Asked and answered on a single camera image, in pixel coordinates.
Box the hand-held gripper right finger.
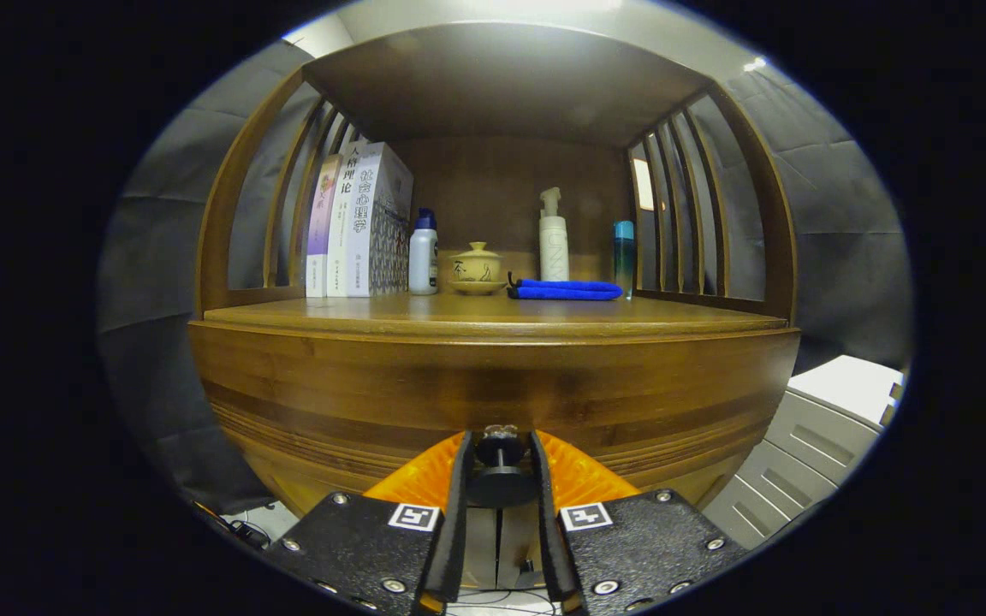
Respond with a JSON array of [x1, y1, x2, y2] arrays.
[[530, 430, 751, 615]]

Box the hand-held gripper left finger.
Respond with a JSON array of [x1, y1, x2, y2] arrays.
[[266, 430, 474, 616]]

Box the wooden drawer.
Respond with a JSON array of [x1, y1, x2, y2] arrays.
[[187, 321, 802, 523]]

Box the wooden countertop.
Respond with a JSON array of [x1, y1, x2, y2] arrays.
[[202, 293, 789, 336]]

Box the white filing cabinet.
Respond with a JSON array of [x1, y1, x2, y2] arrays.
[[703, 355, 906, 548]]

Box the wooden cabinet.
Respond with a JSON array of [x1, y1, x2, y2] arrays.
[[187, 21, 802, 600]]

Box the blue folded cloth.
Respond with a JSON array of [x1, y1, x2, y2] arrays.
[[507, 272, 624, 302]]

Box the beige lidded tea cup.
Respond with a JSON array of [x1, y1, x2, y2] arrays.
[[448, 241, 508, 296]]

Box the white bottle blue cap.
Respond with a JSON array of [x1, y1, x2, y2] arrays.
[[408, 208, 440, 296]]

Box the white pump bottle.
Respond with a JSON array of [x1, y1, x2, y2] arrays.
[[538, 187, 571, 282]]

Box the teal bottle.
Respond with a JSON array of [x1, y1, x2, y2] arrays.
[[613, 221, 636, 299]]

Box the white patterned book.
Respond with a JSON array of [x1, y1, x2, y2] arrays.
[[346, 142, 414, 298]]

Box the plain white book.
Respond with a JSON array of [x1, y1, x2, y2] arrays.
[[327, 141, 365, 298]]

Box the purple book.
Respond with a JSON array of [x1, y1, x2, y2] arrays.
[[306, 154, 344, 299]]

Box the black floor cables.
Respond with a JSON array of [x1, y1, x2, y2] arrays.
[[193, 500, 271, 548]]

